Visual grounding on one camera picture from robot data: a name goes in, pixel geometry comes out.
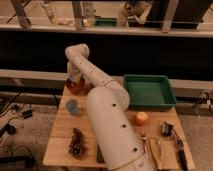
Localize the blue plastic cup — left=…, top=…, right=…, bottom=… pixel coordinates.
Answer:
left=65, top=99, right=79, bottom=115

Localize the bunch of dark grapes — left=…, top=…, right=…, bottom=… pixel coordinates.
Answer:
left=69, top=127, right=87, bottom=159

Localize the metal fork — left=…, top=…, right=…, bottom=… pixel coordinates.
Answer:
left=141, top=134, right=149, bottom=159

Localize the wooden table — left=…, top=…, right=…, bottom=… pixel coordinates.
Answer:
left=43, top=82, right=196, bottom=171

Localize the red bowl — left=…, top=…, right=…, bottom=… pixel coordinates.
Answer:
left=66, top=78, right=85, bottom=94

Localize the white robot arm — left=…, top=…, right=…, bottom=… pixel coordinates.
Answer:
left=65, top=44, right=155, bottom=171

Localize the apple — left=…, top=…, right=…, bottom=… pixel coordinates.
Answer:
left=135, top=112, right=148, bottom=125

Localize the small black clip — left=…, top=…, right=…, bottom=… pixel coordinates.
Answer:
left=161, top=122, right=173, bottom=137

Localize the black remote control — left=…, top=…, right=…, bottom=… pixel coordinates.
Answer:
left=96, top=145, right=104, bottom=163

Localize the green plastic tray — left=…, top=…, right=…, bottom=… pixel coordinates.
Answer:
left=123, top=74, right=176, bottom=110

